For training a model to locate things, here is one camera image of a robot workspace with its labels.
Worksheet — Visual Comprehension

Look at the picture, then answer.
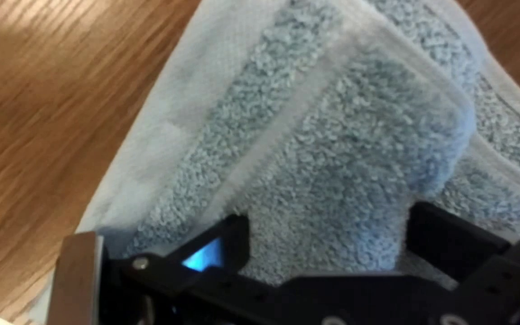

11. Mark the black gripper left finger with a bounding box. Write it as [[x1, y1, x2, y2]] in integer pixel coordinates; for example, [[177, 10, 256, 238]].
[[105, 212, 251, 288]]

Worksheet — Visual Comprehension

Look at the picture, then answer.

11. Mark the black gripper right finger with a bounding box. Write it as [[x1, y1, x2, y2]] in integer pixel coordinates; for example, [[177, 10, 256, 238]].
[[402, 200, 520, 290]]

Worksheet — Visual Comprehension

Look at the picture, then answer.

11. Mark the light blue towel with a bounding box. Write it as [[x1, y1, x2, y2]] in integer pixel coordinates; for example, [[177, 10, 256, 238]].
[[76, 0, 520, 286]]

